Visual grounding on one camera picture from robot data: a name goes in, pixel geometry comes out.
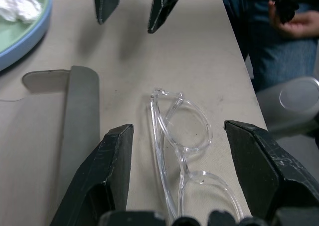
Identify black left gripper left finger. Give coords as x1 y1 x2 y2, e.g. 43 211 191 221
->
49 123 134 226

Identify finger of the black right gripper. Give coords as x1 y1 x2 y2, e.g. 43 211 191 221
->
94 0 125 25
147 0 184 34

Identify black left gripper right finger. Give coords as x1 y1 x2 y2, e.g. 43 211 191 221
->
223 120 319 221

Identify black handheld device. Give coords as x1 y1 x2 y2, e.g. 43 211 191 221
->
274 0 300 25

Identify grey glasses case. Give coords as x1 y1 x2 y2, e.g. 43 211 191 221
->
0 65 100 226

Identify clear plastic glasses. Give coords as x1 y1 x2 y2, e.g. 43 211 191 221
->
149 87 244 223

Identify person's bare hand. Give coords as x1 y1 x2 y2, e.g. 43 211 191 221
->
268 0 319 39

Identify silver round robot body part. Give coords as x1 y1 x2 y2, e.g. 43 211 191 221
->
255 76 319 138

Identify white crumpled tissue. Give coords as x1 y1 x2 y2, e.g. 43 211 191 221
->
0 0 43 25

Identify green plate with blue rim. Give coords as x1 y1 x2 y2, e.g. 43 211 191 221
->
0 0 53 72

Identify person in blue jeans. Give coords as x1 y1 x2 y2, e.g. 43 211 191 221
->
218 0 319 93

